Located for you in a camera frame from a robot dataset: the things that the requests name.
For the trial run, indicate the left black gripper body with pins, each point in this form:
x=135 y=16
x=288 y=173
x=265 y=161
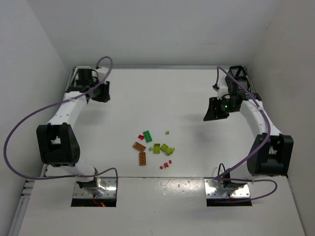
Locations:
x=104 y=91

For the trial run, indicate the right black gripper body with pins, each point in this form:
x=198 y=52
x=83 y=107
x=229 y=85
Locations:
x=213 y=109

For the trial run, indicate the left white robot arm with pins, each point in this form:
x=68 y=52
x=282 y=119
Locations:
x=57 y=143

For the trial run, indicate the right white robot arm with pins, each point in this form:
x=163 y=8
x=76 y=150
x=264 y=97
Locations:
x=271 y=150

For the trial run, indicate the black slotted container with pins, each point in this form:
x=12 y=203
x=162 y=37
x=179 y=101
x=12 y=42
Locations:
x=239 y=74

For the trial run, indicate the white slotted container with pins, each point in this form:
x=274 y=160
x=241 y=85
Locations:
x=82 y=76

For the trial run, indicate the lime lego with stud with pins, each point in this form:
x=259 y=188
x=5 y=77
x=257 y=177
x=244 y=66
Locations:
x=170 y=151

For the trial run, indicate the green 2x4 lego plate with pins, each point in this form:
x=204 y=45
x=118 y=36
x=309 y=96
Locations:
x=147 y=136

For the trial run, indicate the lower brown lego brick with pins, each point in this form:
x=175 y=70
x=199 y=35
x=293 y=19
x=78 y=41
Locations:
x=142 y=159

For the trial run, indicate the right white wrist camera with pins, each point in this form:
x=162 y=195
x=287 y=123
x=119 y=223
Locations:
x=221 y=90

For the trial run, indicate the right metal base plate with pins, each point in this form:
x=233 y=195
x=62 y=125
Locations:
x=217 y=190

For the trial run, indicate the metal base plate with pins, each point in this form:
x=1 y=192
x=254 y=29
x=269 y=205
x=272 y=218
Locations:
x=105 y=189
x=217 y=190

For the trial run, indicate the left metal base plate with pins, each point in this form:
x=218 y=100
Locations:
x=105 y=189

